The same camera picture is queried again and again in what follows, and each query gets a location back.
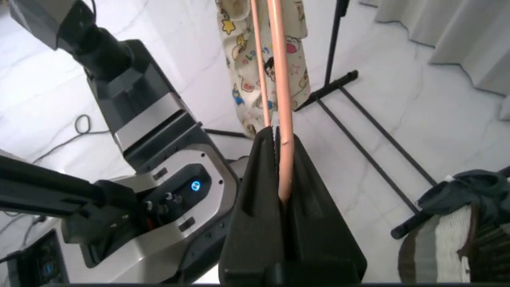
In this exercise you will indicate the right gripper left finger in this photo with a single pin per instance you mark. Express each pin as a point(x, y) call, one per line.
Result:
point(255, 231)

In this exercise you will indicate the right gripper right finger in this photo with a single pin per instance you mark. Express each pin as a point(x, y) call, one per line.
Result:
point(318, 239)

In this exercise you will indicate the pink clothes hanger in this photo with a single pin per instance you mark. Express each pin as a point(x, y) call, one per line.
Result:
point(281, 79)

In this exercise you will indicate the dark teal garment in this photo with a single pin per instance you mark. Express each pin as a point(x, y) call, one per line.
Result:
point(470, 191)

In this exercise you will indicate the cream printed shorts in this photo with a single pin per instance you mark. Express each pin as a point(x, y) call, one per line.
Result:
point(243, 52)

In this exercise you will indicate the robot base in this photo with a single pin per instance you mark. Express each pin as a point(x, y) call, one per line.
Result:
point(151, 119)

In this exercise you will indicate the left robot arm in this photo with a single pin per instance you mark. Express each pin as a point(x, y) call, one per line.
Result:
point(40, 187)

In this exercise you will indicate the white laundry basket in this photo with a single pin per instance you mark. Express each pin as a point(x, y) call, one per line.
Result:
point(450, 247)

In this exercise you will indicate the black clothes rack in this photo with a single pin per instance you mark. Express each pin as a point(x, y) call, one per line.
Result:
point(334, 48)

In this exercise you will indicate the white curtain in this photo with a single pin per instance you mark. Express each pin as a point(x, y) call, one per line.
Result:
point(458, 32)

